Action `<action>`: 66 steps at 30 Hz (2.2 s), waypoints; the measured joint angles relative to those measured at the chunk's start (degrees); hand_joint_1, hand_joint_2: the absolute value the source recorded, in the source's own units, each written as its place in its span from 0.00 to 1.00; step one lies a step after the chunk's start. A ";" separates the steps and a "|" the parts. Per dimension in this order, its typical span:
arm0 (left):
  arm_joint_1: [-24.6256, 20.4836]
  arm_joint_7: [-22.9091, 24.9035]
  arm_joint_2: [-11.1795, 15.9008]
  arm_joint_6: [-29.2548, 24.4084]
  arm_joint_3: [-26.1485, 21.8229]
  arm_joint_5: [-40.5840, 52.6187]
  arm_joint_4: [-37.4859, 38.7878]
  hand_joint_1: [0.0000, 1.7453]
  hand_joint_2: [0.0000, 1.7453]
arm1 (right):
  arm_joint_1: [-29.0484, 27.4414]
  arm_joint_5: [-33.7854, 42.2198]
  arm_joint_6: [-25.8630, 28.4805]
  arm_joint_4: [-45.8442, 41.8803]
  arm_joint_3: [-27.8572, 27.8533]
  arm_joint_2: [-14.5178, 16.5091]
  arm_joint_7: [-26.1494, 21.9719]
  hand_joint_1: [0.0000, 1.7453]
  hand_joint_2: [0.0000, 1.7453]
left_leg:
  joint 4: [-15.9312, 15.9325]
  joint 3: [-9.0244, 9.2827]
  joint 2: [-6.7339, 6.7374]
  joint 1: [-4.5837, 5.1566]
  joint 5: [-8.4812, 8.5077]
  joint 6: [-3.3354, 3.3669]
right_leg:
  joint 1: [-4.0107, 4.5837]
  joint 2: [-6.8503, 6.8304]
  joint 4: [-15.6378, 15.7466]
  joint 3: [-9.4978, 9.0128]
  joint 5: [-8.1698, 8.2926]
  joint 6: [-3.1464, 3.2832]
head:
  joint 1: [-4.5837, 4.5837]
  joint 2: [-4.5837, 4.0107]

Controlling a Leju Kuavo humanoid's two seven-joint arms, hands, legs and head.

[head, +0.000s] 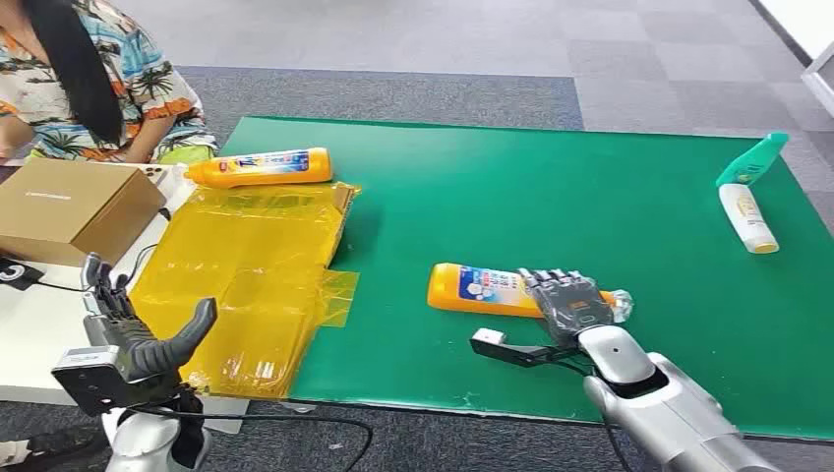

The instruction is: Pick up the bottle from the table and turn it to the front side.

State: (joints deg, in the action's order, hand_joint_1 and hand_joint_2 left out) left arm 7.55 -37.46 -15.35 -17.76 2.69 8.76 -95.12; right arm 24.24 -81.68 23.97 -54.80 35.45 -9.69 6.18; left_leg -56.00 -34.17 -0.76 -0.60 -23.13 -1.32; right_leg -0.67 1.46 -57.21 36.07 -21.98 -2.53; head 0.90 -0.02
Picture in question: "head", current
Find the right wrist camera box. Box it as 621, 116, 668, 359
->
469, 327, 574, 370

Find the white bottle with yellow cap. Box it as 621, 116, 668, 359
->
717, 183, 781, 256

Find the green bottle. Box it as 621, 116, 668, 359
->
715, 132, 791, 189

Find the white smartphone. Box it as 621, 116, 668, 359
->
133, 163, 194, 197

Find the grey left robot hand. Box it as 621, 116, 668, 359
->
81, 253, 219, 385

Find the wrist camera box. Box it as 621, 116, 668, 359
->
51, 345, 142, 418
469, 327, 574, 370

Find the green table mat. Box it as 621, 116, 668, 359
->
218, 115, 834, 443

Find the black cable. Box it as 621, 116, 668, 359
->
120, 402, 376, 472

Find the brown cardboard box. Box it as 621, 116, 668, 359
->
0, 157, 168, 268

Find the yellow plastic film sheet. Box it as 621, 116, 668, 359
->
128, 182, 362, 400

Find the person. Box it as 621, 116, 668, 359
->
0, 0, 220, 165

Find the black charger pad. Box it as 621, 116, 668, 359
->
0, 256, 47, 292

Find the orange bottle with clear cap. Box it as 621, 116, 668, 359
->
427, 262, 634, 325

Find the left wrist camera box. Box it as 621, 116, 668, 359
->
51, 345, 142, 418

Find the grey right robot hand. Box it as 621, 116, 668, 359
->
518, 267, 617, 348

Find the white side table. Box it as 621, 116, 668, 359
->
0, 162, 251, 437

